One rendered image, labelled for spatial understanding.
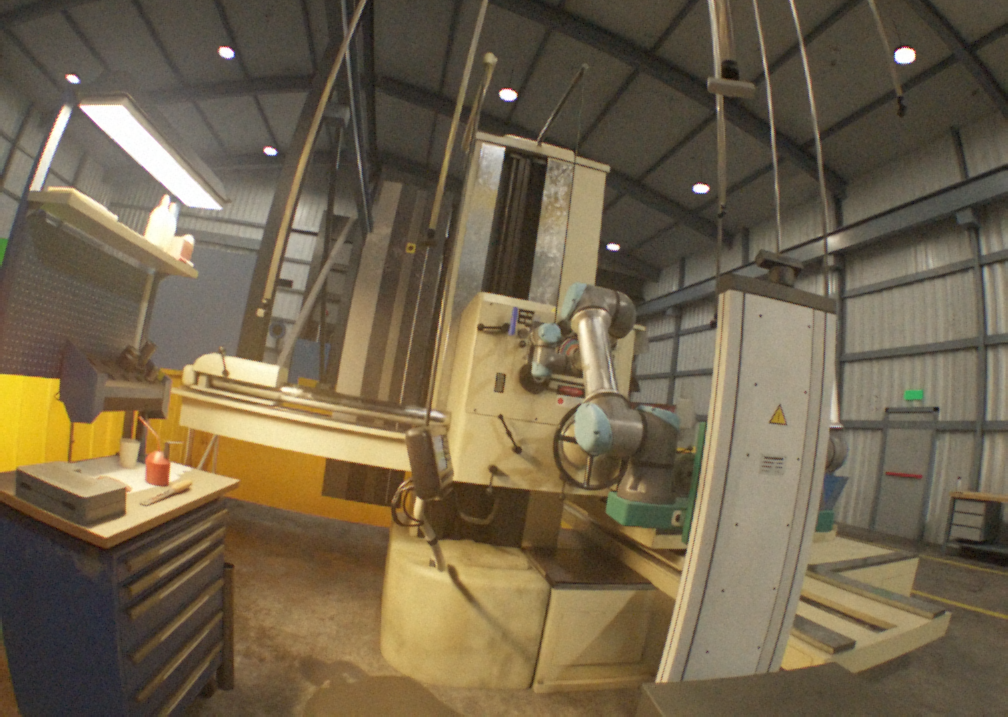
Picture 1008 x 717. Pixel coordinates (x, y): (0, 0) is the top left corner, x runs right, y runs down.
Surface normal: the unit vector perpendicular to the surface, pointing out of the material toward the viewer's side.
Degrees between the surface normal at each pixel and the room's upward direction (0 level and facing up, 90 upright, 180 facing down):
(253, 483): 90
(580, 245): 90
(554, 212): 90
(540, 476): 90
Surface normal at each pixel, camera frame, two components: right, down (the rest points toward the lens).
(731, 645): 0.07, -0.13
